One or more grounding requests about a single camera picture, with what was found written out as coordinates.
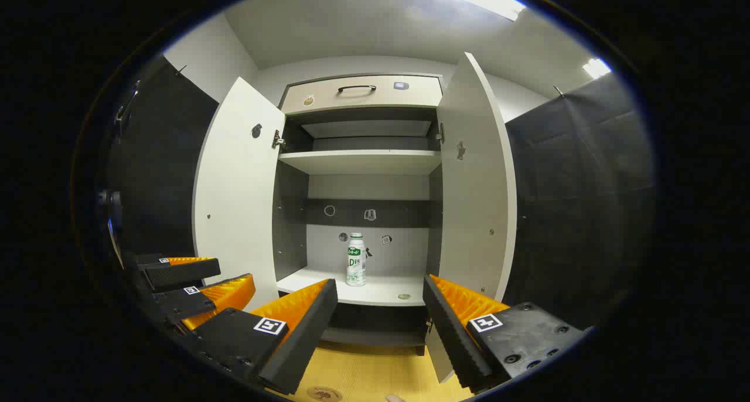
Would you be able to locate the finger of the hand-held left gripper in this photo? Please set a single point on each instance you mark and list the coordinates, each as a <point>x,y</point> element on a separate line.
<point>181,273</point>
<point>181,302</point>

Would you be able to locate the white cabinet door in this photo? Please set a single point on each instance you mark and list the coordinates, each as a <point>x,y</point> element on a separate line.
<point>234,203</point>
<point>474,203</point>

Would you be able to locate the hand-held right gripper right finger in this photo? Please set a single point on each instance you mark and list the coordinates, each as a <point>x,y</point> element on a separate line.
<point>451,337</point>

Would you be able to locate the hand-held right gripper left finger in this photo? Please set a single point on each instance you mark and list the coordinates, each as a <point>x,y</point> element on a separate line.
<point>304,337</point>

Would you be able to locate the grey white cabinet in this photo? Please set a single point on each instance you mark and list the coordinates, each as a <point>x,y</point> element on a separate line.
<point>369,185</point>

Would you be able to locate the white cabinet shelf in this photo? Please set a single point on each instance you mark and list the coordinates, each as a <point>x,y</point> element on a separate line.
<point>363,163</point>

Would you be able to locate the small ceiling light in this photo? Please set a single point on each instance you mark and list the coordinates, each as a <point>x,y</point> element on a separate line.
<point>596,68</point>

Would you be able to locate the white plastic bottle green label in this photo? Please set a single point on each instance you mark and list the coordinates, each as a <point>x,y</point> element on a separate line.
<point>355,267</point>

